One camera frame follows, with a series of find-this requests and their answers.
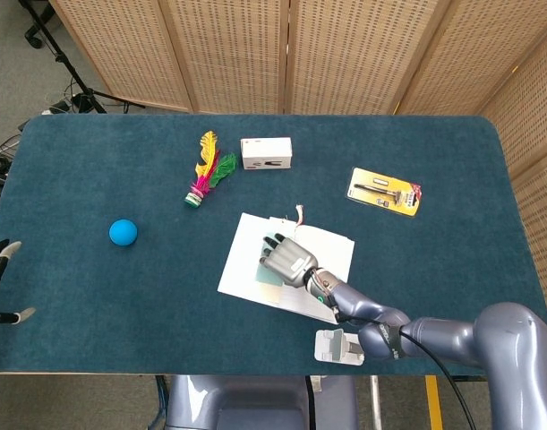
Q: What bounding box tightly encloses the white metal table leg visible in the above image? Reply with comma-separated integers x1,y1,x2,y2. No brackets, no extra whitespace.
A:
370,374,382,430

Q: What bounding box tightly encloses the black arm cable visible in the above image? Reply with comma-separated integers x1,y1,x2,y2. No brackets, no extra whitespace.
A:
326,286,478,430

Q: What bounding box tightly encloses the black tripod stand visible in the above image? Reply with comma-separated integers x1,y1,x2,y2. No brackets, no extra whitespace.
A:
17,0,147,116

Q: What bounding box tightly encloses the white stapler box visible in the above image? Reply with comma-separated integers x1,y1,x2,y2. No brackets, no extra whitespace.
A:
239,136,294,171

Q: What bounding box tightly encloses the white lined notebook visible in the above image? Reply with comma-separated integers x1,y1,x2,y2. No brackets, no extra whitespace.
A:
217,211,356,325

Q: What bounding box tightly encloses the packaged tool on yellow card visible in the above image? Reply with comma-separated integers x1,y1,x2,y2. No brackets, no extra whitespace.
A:
346,167,424,219

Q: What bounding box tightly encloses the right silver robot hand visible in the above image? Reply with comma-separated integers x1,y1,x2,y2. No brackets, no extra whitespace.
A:
258,232,321,289

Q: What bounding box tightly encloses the blue cable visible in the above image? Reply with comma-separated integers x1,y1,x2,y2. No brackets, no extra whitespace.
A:
153,374,170,430

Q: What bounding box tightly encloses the white folding phone stand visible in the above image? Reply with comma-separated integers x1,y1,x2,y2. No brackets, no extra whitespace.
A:
313,328,366,367

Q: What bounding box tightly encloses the woven folding screen panel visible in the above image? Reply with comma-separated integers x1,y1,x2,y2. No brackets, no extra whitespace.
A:
48,0,193,113
158,0,292,116
396,0,547,118
284,0,440,116
509,150,547,317
476,26,547,180

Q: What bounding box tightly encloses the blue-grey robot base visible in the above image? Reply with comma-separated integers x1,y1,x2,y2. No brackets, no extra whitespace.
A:
165,374,359,430

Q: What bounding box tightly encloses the colourful feather shuttlecock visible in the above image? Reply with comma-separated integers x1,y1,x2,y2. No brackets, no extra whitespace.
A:
184,130,238,210

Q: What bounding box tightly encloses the blue foam ball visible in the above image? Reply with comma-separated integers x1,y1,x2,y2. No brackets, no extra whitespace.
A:
108,219,139,247

